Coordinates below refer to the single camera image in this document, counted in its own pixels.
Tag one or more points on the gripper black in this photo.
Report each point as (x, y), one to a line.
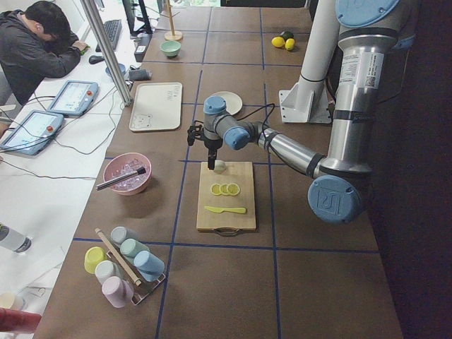
(212, 143)

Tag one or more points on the white steamed bun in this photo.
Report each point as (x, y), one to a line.
(219, 167)

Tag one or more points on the cream round plate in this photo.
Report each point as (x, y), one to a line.
(234, 102)

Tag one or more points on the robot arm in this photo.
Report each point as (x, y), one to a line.
(338, 84)

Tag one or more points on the white bear tray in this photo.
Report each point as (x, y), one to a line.
(156, 107)

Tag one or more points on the bamboo cutting board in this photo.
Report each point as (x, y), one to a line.
(240, 173)

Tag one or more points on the lemon slice middle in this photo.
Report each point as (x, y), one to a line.
(224, 189)

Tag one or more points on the yellow plastic knife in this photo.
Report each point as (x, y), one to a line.
(237, 210)

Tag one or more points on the steel muddler black tip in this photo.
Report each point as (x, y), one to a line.
(121, 178)

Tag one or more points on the pink bowl with ice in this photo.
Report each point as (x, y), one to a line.
(125, 164)

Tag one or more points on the grey folded cloth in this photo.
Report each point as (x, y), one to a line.
(139, 75)

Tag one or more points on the mint green bowl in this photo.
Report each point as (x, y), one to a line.
(170, 48)

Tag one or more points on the wooden mug tree stand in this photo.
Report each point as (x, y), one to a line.
(172, 34)

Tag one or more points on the grey cup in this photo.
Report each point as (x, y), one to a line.
(121, 233)

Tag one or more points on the blue bowl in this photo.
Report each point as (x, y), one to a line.
(122, 69)

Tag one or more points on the green cup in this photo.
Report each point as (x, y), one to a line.
(131, 247)

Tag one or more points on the yellow lemon upper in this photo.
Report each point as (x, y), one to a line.
(278, 42)

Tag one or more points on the yellow lemon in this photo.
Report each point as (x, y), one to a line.
(278, 42)
(290, 44)

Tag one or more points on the black label stand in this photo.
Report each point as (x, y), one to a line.
(141, 46)

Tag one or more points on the light blue cup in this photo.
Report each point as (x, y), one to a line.
(150, 266)

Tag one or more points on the yellow lemon lower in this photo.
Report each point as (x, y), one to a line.
(290, 44)

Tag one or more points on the green lime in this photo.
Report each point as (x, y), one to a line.
(286, 35)

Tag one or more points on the teach pendant far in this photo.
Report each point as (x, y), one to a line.
(74, 98)

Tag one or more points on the teach pendant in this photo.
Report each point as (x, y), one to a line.
(74, 98)
(33, 133)

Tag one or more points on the black computer mouse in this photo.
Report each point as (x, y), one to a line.
(95, 59)

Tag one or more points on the yellow cup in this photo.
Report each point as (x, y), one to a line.
(93, 256)

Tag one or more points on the black keyboard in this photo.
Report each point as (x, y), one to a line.
(113, 31)

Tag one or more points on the white cup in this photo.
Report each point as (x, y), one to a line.
(106, 269)

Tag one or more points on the pink cup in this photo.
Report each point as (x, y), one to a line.
(118, 291)

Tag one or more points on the teach pendant near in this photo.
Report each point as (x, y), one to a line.
(33, 133)

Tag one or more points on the person in black jacket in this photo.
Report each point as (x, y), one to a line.
(36, 44)

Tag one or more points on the clear water bottle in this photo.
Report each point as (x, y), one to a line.
(13, 240)

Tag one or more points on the paper cup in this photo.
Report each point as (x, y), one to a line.
(9, 300)

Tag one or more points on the red bottle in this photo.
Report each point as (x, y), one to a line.
(14, 321)

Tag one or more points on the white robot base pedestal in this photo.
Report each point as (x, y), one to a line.
(306, 102)

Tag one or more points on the aluminium frame post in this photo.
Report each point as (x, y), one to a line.
(97, 27)

